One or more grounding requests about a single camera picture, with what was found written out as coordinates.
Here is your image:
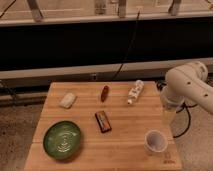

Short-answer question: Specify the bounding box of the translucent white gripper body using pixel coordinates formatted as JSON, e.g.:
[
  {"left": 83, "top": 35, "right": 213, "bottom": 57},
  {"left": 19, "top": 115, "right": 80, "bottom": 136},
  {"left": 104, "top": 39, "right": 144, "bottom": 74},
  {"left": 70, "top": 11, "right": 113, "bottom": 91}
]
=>
[{"left": 161, "top": 96, "right": 184, "bottom": 125}]

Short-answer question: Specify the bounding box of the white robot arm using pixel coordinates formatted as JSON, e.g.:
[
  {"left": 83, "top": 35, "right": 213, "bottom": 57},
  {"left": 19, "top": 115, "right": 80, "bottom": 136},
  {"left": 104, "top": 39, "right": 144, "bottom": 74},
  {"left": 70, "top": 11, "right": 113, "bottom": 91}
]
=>
[{"left": 160, "top": 61, "right": 213, "bottom": 125}]

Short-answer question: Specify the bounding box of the white plastic bottle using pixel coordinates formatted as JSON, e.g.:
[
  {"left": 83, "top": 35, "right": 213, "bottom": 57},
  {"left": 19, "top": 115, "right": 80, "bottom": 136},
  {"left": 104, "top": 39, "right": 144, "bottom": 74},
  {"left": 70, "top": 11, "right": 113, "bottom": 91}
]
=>
[{"left": 127, "top": 80, "right": 144, "bottom": 104}]

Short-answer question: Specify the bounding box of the white paper cup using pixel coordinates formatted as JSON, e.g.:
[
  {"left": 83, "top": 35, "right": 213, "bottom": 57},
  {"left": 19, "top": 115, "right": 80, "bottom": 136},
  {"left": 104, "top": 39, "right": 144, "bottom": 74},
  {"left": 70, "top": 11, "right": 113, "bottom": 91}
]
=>
[{"left": 144, "top": 130, "right": 168, "bottom": 155}]

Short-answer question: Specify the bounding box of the small red-brown toy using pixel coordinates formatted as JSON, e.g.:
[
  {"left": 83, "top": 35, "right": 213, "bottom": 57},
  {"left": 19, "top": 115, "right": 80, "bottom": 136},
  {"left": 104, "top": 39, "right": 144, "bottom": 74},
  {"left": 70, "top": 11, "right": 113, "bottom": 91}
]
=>
[{"left": 101, "top": 85, "right": 109, "bottom": 102}]

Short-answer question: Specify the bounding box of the dark brown rectangular box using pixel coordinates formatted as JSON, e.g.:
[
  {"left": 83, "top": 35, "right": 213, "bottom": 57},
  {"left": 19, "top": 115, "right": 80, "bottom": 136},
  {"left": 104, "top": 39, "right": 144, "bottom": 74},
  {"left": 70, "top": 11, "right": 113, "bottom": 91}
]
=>
[{"left": 95, "top": 111, "right": 112, "bottom": 133}]

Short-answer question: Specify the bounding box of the green glass plate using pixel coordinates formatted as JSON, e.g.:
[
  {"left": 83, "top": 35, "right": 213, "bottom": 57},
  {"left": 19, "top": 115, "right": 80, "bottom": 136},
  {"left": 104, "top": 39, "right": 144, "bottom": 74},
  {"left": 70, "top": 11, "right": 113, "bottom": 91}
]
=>
[{"left": 43, "top": 121, "right": 81, "bottom": 160}]

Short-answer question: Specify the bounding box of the black cable on floor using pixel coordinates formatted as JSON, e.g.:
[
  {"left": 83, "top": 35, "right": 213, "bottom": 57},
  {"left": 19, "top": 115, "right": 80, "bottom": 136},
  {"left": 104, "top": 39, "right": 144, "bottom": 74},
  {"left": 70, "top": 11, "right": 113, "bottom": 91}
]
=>
[{"left": 155, "top": 79, "right": 198, "bottom": 139}]

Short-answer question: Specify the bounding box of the black hanging cable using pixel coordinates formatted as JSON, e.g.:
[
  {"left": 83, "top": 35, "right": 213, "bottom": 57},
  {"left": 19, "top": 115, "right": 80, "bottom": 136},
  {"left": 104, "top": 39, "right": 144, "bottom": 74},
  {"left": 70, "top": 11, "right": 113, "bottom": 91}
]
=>
[{"left": 111, "top": 9, "right": 142, "bottom": 81}]

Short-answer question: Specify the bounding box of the black horizontal rail panel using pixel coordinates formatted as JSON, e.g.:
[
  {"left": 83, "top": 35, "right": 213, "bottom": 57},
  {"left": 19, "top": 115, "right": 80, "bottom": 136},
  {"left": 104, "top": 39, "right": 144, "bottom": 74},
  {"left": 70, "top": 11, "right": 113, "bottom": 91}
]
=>
[{"left": 0, "top": 17, "right": 213, "bottom": 71}]

